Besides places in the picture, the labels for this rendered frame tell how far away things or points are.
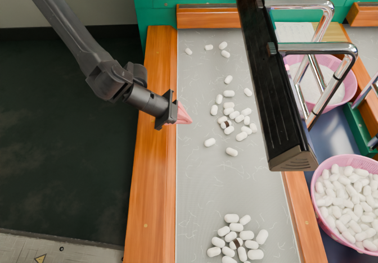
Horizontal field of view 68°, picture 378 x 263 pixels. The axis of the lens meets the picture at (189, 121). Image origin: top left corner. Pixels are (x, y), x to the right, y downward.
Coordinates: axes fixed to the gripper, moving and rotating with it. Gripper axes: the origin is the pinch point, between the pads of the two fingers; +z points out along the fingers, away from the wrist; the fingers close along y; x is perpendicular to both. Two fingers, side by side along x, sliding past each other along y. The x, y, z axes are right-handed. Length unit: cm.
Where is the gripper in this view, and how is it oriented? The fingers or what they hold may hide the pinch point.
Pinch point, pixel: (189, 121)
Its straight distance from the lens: 78.5
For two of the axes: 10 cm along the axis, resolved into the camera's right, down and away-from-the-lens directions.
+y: 0.1, -8.2, 5.8
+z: 7.7, 3.7, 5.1
